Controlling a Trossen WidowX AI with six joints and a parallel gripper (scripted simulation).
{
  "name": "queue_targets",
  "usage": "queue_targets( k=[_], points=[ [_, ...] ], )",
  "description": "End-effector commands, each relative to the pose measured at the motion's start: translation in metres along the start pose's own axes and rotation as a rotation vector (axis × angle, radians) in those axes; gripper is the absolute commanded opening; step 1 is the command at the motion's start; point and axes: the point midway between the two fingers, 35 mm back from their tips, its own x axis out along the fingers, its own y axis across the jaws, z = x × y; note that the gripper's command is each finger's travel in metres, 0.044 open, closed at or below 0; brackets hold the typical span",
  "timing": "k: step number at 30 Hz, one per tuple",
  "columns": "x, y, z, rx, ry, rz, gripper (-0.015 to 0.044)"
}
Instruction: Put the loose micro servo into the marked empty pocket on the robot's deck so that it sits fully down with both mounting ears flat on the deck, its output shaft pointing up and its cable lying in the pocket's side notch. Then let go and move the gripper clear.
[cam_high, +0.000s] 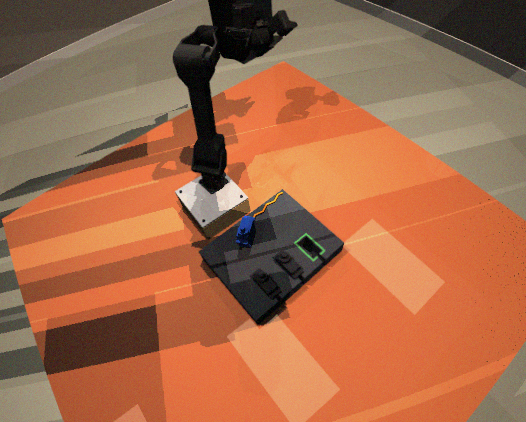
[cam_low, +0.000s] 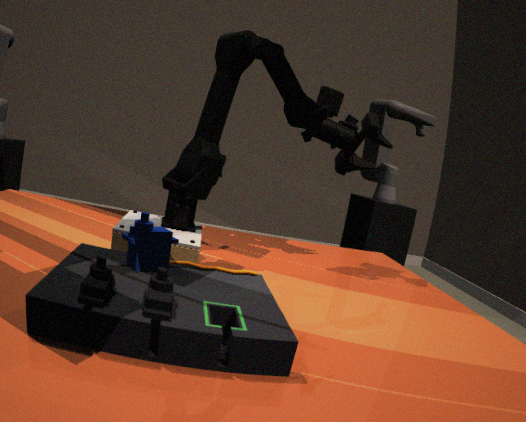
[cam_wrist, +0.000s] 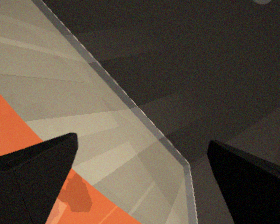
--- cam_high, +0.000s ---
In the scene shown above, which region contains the blue micro servo with orange cable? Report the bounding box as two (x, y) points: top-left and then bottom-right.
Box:
(236, 192), (283, 248)

